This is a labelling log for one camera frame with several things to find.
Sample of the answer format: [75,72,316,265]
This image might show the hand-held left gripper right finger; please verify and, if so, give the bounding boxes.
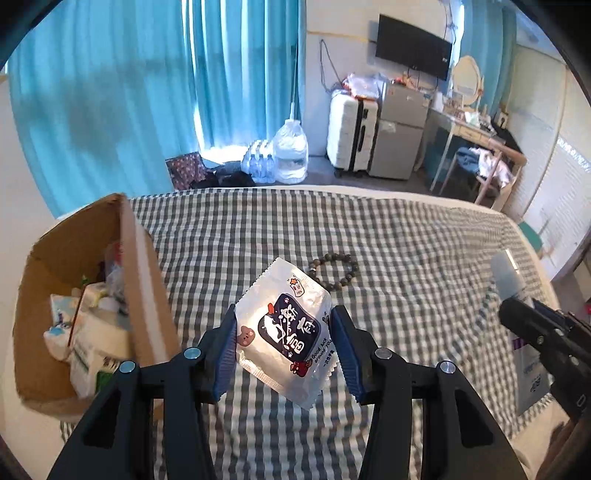
[330,305,527,480]

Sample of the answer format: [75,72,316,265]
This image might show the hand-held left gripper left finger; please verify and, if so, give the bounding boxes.
[46,304,238,480]

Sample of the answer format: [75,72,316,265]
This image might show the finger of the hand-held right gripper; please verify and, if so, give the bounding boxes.
[498,296,561,358]

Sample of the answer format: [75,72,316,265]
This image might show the white plastic packet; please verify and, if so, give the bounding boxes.
[480,277,555,416]

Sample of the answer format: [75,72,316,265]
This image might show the silver snack packet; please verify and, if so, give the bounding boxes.
[233,257,340,411]

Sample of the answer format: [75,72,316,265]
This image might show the brown cardboard box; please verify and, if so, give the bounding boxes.
[13,193,181,421]

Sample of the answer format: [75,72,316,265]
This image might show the green white medicine box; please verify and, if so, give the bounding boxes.
[69,295,134,400]

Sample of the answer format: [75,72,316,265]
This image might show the grey white checked bed cover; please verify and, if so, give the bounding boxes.
[60,188,555,480]

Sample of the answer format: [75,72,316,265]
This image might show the clothes on chair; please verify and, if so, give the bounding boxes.
[455,147,513,185]

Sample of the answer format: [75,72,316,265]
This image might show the wooden chair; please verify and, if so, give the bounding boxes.
[473,138,528,206]

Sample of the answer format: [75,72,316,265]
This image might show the black bag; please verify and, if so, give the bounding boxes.
[191,171,257,189]

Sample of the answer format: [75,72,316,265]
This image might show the patterned gift bag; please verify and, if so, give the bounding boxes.
[165,151,206,191]

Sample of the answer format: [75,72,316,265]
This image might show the wooden desk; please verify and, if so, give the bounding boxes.
[422,106,502,195]

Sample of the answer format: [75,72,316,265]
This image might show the pack of water bottles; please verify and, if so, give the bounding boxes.
[241,141,277,183]

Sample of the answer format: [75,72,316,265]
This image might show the white wardrobe doors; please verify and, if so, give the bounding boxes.
[501,44,591,287]

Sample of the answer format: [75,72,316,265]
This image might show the large water jug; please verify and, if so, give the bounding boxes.
[272,119,309,185]

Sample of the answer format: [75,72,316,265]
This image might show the white suitcase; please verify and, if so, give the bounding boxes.
[327,89,380,178]

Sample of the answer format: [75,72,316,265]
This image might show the oval mirror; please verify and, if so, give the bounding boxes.
[451,55,483,112]

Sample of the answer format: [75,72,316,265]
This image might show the red white plastic bags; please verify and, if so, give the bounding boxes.
[342,73,386,100]

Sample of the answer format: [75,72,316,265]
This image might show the blue curtain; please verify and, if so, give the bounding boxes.
[7,0,308,217]
[462,0,518,112]

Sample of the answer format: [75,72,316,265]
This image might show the black television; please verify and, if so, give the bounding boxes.
[375,14,453,81]

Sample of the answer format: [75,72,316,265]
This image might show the dark bead bracelet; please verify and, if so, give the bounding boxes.
[308,254,360,289]

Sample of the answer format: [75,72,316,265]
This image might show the wall cable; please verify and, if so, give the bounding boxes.
[320,39,338,90]

